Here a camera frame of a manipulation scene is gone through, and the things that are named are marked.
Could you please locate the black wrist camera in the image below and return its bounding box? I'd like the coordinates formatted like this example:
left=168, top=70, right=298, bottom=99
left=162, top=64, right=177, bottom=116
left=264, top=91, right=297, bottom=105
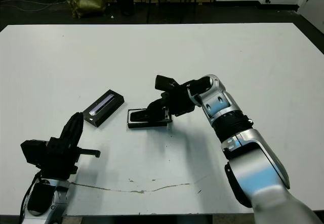
left=20, top=139, right=49, bottom=169
left=154, top=74, right=181, bottom=92

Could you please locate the grey floor cable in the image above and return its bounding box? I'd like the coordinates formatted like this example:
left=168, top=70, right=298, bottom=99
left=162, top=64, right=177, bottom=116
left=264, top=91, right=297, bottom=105
left=0, top=0, right=66, bottom=12

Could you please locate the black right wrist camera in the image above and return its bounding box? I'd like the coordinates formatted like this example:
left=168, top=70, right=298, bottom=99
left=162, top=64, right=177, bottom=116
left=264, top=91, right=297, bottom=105
left=154, top=74, right=181, bottom=92

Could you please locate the black box base white insert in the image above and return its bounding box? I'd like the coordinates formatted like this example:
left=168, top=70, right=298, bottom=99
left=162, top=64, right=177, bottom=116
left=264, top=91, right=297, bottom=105
left=127, top=108, right=173, bottom=130

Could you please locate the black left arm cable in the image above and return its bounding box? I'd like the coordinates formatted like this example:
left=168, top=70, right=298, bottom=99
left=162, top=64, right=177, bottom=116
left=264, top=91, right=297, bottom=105
left=19, top=172, right=44, bottom=217

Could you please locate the black box lid with print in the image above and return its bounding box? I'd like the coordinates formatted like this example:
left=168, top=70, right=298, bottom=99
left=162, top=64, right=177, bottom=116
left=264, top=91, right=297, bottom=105
left=83, top=89, right=125, bottom=128

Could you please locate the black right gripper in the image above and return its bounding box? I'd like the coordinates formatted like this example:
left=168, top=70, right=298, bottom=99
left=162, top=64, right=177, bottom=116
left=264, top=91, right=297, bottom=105
left=147, top=82, right=196, bottom=124

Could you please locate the yellow-green plastic bag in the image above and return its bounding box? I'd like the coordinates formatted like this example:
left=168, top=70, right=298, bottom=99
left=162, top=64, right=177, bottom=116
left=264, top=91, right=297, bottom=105
left=65, top=0, right=106, bottom=19

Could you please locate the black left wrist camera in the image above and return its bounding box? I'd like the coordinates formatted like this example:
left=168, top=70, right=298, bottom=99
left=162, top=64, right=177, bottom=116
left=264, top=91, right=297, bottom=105
left=20, top=139, right=49, bottom=169

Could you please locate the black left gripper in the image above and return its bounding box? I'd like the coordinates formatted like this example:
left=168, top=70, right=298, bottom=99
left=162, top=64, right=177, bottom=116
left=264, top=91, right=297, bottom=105
left=40, top=111, right=101, bottom=181

